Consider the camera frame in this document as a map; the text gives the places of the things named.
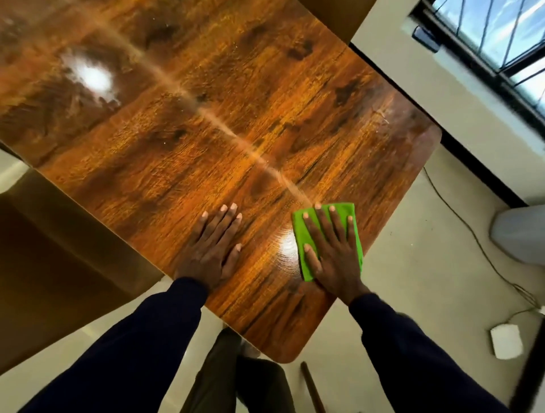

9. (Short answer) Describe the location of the black floor cable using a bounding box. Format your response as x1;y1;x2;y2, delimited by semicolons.
422;167;542;308

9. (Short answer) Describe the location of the person's leg in olive trousers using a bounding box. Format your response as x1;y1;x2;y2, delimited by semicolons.
179;329;295;413

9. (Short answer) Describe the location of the person's left forearm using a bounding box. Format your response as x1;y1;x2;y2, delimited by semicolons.
19;277;209;413

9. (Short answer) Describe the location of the dark pole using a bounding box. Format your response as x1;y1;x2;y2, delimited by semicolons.
508;317;545;413

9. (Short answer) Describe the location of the brown wooden furniture panel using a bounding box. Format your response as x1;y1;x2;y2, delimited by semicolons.
0;168;164;375

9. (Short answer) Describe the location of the white power adapter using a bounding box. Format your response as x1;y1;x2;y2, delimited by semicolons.
490;324;524;361

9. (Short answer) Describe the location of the green cleaning cloth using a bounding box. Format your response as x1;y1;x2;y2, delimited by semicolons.
292;203;364;282

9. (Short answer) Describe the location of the person's left hand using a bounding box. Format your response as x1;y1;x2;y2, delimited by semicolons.
175;203;243;295

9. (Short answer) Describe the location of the brown wooden stick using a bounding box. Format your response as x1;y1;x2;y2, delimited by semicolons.
300;361;327;413

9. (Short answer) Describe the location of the person's right forearm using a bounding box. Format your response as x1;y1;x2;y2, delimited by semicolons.
348;293;512;413

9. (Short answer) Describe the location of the white grey container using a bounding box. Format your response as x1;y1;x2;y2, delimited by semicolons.
489;205;545;267

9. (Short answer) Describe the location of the person's right hand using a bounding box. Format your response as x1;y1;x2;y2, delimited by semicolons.
301;203;372;305

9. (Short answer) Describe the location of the black framed window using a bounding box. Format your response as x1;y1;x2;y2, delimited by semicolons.
410;0;545;128

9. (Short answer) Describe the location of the white adapter cable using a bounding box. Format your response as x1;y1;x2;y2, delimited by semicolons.
506;305;545;326

